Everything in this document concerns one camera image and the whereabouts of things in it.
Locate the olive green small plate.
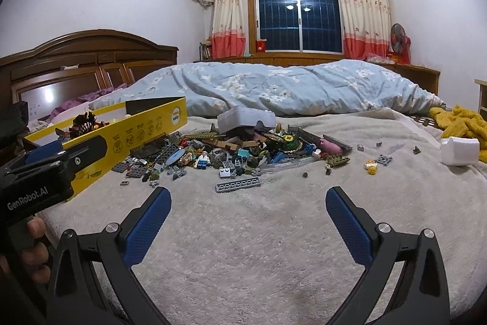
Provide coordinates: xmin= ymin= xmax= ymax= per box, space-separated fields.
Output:
xmin=326 ymin=154 xmax=351 ymax=168

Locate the red electric fan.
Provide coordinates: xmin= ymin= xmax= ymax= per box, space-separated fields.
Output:
xmin=390 ymin=23 xmax=412 ymax=65

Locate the pink toy piece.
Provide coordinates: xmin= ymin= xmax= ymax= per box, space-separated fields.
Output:
xmin=320 ymin=138 xmax=343 ymax=154

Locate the green and gold spinner disc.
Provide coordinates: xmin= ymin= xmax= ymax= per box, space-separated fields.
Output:
xmin=279 ymin=135 xmax=305 ymax=150

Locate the dark spiky toy figure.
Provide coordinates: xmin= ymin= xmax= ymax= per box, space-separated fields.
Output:
xmin=72 ymin=112 xmax=104 ymax=138

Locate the purple cloth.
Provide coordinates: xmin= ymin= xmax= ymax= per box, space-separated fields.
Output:
xmin=49 ymin=83 xmax=134 ymax=120

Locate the person's left hand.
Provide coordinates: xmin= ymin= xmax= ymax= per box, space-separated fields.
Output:
xmin=16 ymin=216 xmax=51 ymax=285

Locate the dark cloth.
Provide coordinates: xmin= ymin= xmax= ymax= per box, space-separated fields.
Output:
xmin=0 ymin=101 xmax=29 ymax=147

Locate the clear plastic toy piece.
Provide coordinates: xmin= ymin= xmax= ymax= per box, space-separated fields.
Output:
xmin=262 ymin=157 xmax=320 ymax=173

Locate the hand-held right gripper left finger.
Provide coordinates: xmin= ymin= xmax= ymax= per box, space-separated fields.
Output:
xmin=46 ymin=186 xmax=173 ymax=325

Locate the long grey studded plate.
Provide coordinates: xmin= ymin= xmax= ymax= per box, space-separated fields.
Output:
xmin=215 ymin=176 xmax=263 ymax=193

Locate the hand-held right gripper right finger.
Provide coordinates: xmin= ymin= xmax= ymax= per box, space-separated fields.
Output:
xmin=325 ymin=186 xmax=451 ymax=325

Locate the yellow fuzzy cloth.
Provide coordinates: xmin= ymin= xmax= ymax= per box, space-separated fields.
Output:
xmin=429 ymin=105 xmax=487 ymax=164

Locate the dark woven mat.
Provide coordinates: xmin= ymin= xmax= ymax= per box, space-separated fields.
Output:
xmin=411 ymin=113 xmax=442 ymax=127

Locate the cream cabinet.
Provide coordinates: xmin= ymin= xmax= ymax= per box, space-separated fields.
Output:
xmin=474 ymin=79 xmax=487 ymax=107

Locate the wooden headboard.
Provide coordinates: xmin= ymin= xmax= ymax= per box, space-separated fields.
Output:
xmin=0 ymin=29 xmax=179 ymax=120

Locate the wooden framed window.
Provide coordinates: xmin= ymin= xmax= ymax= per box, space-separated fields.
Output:
xmin=247 ymin=0 xmax=345 ymax=55

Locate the yellow cardboard box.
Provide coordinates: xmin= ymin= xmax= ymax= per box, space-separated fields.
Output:
xmin=23 ymin=96 xmax=189 ymax=204

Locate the beige fleece blanket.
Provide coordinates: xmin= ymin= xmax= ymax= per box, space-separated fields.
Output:
xmin=38 ymin=108 xmax=487 ymax=325

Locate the blue floral duvet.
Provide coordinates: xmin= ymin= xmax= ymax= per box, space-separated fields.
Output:
xmin=88 ymin=59 xmax=446 ymax=118

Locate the cream and red curtain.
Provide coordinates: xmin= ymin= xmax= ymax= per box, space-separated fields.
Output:
xmin=211 ymin=0 xmax=248 ymax=60
xmin=332 ymin=0 xmax=392 ymax=61

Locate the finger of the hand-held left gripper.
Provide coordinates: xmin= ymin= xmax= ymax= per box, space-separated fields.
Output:
xmin=23 ymin=140 xmax=65 ymax=166
xmin=60 ymin=136 xmax=111 ymax=181

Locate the light blue disc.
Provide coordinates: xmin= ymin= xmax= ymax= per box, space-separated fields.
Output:
xmin=167 ymin=148 xmax=187 ymax=166

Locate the pile of toy bricks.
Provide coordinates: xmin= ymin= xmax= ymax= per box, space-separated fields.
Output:
xmin=112 ymin=121 xmax=354 ymax=185

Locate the large grey plastic block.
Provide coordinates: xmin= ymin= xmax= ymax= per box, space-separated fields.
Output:
xmin=219 ymin=106 xmax=276 ymax=137

